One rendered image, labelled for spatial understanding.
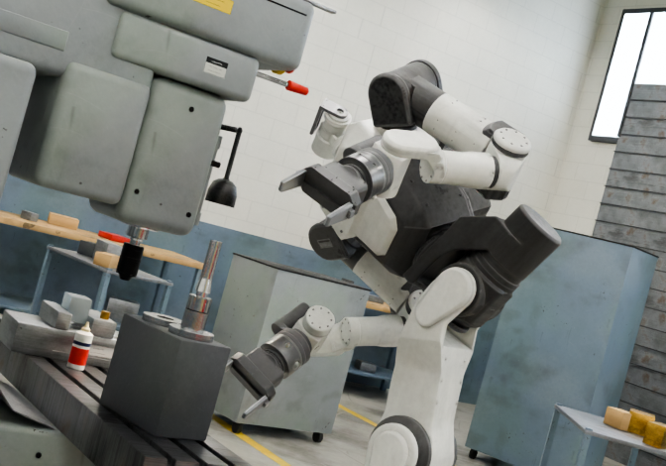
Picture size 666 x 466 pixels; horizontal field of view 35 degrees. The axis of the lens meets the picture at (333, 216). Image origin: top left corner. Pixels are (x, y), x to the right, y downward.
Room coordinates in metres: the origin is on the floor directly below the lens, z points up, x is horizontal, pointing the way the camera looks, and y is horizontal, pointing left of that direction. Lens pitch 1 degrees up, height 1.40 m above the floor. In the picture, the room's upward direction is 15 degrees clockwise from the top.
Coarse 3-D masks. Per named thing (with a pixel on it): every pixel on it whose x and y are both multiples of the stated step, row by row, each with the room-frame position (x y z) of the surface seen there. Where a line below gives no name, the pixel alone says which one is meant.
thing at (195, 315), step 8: (192, 304) 2.02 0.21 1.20; (200, 304) 2.02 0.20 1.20; (208, 304) 2.03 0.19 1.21; (184, 312) 2.03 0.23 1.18; (192, 312) 2.02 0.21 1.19; (200, 312) 2.02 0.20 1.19; (208, 312) 2.04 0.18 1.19; (184, 320) 2.03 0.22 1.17; (192, 320) 2.02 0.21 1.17; (200, 320) 2.02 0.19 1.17; (184, 328) 2.02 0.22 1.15; (192, 328) 2.02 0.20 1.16; (200, 328) 2.03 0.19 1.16
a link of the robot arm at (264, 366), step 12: (276, 336) 2.24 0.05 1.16; (264, 348) 2.24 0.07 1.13; (276, 348) 2.21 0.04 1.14; (288, 348) 2.22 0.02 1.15; (240, 360) 2.18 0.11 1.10; (252, 360) 2.20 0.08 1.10; (264, 360) 2.20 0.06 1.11; (276, 360) 2.20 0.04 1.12; (288, 360) 2.21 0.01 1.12; (300, 360) 2.23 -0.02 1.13; (240, 372) 2.21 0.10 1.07; (252, 372) 2.18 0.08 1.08; (264, 372) 2.19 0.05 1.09; (276, 372) 2.20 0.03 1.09; (288, 372) 2.22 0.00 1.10; (252, 384) 2.20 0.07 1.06; (264, 384) 2.17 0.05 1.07; (276, 384) 2.20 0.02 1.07
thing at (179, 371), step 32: (128, 320) 2.10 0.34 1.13; (160, 320) 2.07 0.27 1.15; (128, 352) 2.08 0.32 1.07; (160, 352) 2.00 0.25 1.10; (192, 352) 1.98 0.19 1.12; (224, 352) 2.03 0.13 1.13; (128, 384) 2.06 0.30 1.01; (160, 384) 1.98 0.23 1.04; (192, 384) 1.99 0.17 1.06; (128, 416) 2.03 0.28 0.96; (160, 416) 1.96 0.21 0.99; (192, 416) 2.01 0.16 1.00
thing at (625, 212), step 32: (640, 96) 11.03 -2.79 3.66; (640, 128) 10.93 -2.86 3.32; (640, 160) 10.84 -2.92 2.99; (608, 192) 11.10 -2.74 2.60; (640, 192) 10.74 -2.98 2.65; (608, 224) 11.01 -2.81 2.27; (640, 224) 10.65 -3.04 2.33; (640, 352) 10.30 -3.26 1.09; (640, 384) 10.22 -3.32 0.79; (608, 448) 10.37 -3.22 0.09
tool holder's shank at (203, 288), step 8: (208, 248) 2.04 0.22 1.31; (216, 248) 2.03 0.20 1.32; (208, 256) 2.03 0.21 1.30; (216, 256) 2.03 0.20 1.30; (208, 264) 2.03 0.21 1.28; (208, 272) 2.03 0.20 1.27; (200, 280) 2.03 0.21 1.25; (208, 280) 2.03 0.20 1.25; (200, 288) 2.03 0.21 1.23; (208, 288) 2.03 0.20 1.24
